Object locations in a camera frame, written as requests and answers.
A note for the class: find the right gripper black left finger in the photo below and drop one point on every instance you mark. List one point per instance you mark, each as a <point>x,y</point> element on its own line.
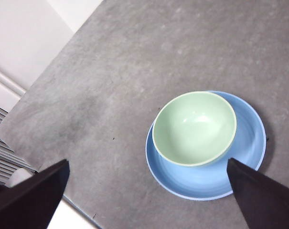
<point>27,202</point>

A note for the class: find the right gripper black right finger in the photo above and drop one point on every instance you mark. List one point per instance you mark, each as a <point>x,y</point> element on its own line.
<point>266,202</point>

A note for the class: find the blue round plate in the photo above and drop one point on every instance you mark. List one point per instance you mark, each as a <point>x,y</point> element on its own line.
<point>194,181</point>

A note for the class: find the green ribbed bowl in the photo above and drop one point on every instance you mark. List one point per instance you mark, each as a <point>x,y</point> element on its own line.
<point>194,128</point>

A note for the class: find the white rounded object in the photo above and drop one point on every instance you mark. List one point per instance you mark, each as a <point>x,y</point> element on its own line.
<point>18,177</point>

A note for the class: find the grey ribbed panel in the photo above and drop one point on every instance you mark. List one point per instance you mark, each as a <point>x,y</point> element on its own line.
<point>3,152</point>

